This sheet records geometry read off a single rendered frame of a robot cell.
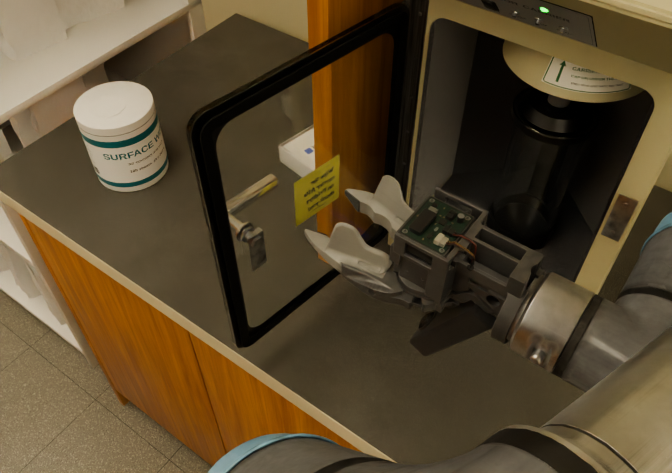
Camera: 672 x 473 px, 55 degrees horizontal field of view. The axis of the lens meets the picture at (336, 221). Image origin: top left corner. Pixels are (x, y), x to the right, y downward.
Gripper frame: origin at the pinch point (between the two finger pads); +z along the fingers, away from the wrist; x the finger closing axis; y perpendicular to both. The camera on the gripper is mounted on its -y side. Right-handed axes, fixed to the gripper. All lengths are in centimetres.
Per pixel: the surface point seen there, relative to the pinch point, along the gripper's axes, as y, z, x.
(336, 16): 9.4, 13.3, -18.1
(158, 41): -56, 113, -67
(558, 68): 6.5, -9.8, -28.1
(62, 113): -52, 103, -27
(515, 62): 4.7, -4.5, -29.0
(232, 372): -51, 21, 1
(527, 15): 15.7, -7.4, -20.4
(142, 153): -26, 50, -12
